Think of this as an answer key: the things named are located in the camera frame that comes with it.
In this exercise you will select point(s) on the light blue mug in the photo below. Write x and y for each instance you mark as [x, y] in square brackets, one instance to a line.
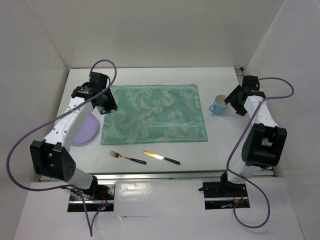
[219, 106]

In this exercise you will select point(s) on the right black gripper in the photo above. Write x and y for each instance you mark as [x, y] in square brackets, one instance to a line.
[240, 110]

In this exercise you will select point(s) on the lilac plastic plate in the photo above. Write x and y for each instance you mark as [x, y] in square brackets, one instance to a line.
[87, 131]

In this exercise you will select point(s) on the front aluminium rail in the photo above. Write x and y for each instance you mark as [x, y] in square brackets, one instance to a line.
[155, 176]

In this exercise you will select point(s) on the gold knife green handle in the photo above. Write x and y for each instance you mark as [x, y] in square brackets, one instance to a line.
[160, 157]

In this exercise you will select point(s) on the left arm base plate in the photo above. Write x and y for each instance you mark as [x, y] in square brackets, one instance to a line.
[103, 201]

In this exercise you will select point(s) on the gold fork green handle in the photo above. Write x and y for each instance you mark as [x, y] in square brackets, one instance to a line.
[118, 155]

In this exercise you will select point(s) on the teal patterned cloth napkin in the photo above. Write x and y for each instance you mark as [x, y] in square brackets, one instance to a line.
[154, 114]

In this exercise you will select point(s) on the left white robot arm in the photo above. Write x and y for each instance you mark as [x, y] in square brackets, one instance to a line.
[51, 157]

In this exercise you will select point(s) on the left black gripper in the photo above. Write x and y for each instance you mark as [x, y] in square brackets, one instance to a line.
[111, 105]

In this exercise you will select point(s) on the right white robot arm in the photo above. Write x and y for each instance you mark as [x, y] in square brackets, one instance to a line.
[264, 143]

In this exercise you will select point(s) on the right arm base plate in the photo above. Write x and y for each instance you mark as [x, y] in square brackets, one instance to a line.
[216, 197]

